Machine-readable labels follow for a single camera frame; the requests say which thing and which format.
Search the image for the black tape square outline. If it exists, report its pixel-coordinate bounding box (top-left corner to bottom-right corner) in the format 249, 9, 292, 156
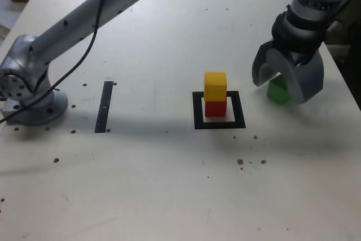
192, 90, 246, 130

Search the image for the yellow cube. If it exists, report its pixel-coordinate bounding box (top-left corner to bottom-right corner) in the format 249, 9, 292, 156
203, 71, 228, 102

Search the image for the red cube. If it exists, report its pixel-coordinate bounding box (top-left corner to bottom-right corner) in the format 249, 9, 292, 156
205, 100, 228, 118

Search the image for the green cube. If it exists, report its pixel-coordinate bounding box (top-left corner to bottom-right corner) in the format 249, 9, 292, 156
266, 76, 293, 104

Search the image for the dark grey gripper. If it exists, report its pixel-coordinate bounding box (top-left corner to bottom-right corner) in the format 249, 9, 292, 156
250, 39, 324, 105

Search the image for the black tape strip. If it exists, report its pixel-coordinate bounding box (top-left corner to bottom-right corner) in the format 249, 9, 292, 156
94, 81, 113, 134

